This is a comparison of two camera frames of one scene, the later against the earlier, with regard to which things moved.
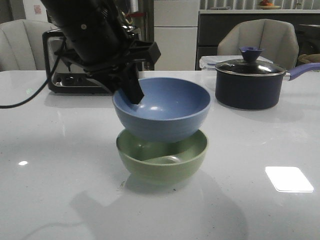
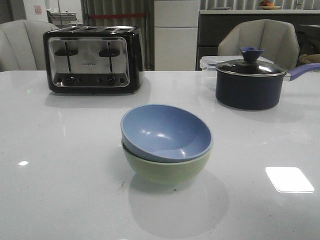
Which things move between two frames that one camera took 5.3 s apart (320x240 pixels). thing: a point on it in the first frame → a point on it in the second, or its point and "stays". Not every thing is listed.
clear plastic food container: x=208 y=63 stays
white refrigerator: x=175 y=32 stays
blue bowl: x=170 y=110 → x=164 y=133
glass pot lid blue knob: x=248 y=65 stays
